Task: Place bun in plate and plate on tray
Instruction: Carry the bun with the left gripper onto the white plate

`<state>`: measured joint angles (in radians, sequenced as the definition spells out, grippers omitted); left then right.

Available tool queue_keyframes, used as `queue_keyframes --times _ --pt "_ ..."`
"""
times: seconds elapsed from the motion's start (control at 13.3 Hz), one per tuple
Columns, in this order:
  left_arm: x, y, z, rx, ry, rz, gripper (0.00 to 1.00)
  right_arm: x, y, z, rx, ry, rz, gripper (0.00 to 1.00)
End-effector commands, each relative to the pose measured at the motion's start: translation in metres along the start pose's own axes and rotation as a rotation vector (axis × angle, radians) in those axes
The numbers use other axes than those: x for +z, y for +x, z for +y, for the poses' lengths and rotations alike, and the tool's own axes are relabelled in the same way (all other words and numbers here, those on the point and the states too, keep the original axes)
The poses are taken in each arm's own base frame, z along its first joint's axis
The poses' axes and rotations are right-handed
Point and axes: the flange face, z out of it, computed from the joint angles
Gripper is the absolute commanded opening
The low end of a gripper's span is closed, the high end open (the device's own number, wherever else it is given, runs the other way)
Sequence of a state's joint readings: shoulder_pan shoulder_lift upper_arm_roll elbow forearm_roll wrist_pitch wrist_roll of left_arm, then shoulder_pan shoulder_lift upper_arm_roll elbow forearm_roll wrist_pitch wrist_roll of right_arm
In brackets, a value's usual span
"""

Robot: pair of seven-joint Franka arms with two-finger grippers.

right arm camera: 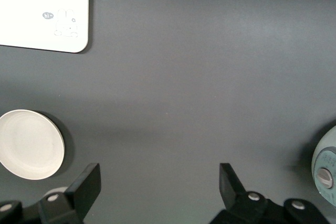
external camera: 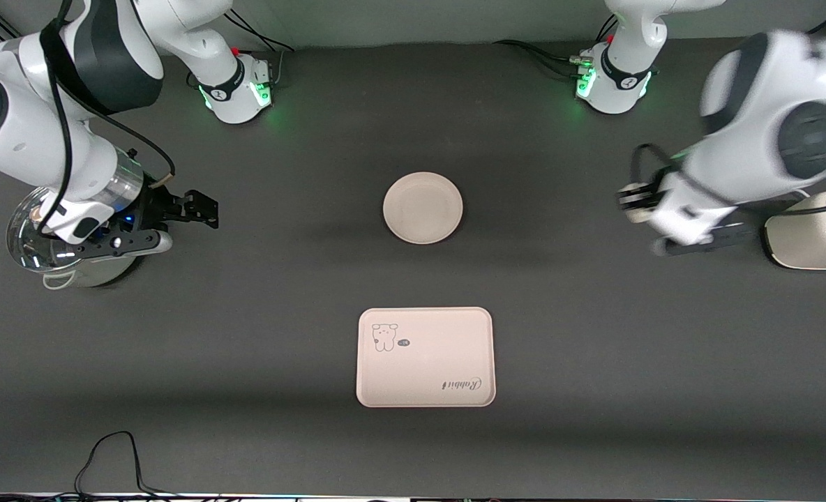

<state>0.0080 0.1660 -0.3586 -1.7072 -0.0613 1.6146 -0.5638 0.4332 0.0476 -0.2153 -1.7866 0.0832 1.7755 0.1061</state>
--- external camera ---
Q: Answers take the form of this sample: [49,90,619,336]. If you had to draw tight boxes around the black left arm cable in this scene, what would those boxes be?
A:
[629,142,686,189]

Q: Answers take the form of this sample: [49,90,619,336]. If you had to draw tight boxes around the thin black looped cable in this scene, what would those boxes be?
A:
[73,431,183,500]

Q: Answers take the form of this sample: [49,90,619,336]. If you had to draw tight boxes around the cream rectangular rabbit tray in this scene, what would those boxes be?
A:
[356,307,497,408]

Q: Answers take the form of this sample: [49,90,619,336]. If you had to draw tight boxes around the black left base cables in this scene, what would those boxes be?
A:
[493,14,620,79]

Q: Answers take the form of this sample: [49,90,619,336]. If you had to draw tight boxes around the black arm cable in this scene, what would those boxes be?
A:
[629,142,686,189]
[36,0,177,234]

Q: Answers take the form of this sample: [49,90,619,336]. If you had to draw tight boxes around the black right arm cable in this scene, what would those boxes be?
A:
[36,0,177,234]

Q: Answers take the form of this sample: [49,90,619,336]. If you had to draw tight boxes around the round cream plate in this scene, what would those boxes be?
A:
[383,172,464,245]

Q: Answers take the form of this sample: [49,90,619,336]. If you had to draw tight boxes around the cream toaster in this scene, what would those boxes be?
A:
[763,190,826,271]

